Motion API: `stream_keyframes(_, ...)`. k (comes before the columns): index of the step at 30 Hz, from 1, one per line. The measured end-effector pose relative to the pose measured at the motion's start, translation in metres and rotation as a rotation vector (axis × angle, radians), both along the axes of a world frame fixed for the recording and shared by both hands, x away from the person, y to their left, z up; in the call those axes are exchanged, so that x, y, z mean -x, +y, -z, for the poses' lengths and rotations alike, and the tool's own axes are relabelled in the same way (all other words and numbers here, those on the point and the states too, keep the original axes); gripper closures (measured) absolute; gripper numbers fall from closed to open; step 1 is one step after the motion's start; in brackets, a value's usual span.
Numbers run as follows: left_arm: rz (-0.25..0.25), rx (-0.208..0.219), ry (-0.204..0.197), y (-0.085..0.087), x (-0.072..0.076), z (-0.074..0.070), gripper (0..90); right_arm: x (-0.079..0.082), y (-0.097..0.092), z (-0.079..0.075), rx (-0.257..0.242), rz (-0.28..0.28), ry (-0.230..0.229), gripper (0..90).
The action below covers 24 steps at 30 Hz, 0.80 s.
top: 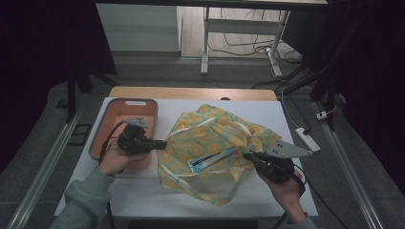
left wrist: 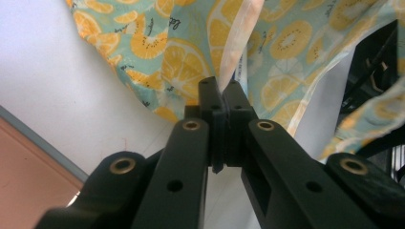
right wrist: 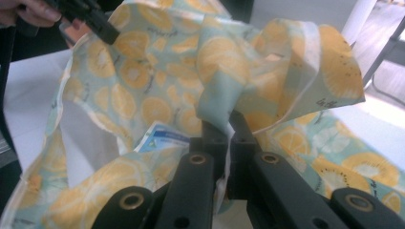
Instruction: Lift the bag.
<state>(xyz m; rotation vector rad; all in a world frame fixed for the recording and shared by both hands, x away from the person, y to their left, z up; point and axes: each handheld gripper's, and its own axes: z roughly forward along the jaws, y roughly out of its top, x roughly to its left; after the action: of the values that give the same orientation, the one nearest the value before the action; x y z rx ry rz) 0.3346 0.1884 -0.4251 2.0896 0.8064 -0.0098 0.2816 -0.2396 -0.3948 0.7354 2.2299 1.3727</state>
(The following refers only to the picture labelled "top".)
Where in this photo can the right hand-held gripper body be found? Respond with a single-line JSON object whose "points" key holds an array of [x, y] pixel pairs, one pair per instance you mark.
{"points": [[288, 149]]}

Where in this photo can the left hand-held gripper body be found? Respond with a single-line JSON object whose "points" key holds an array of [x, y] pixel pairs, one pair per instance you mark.
{"points": [[133, 141]]}

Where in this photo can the pink plastic basket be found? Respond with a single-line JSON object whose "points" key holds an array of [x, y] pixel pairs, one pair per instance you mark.
{"points": [[111, 114]]}

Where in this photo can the blue white toothpaste tube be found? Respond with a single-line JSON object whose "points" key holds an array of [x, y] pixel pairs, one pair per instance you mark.
{"points": [[210, 159]]}

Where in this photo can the orange-print fabric tote bag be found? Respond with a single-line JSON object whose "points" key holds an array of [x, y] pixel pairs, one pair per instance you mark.
{"points": [[203, 140]]}

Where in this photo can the person's left hand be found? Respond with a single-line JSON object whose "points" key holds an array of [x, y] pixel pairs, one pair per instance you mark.
{"points": [[111, 162]]}

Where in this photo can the person's right hand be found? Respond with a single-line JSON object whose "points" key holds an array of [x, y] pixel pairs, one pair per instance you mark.
{"points": [[286, 194]]}

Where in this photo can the white power strip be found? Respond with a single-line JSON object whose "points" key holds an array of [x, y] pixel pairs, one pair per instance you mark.
{"points": [[307, 140]]}

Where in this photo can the white plug adapter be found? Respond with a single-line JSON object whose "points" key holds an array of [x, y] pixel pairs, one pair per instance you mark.
{"points": [[321, 115]]}

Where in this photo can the white table mat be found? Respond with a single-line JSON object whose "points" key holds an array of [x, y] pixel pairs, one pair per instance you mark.
{"points": [[143, 197]]}

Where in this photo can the black floor plate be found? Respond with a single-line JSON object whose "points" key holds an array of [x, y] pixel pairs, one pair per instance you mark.
{"points": [[81, 133]]}

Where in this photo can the black table grommet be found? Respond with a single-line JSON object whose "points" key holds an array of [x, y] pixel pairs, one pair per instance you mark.
{"points": [[225, 98]]}

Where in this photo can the black metal stand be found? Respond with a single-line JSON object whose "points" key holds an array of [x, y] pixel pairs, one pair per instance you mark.
{"points": [[71, 95], [331, 95]]}

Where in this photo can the dark curtain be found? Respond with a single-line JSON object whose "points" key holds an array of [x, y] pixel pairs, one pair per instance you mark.
{"points": [[375, 79], [38, 63]]}

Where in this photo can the white-framed desk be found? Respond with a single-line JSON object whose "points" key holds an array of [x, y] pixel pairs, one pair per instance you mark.
{"points": [[242, 27]]}

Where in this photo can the aluminium rail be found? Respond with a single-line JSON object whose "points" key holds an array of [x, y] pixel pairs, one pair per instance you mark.
{"points": [[41, 178], [350, 178]]}

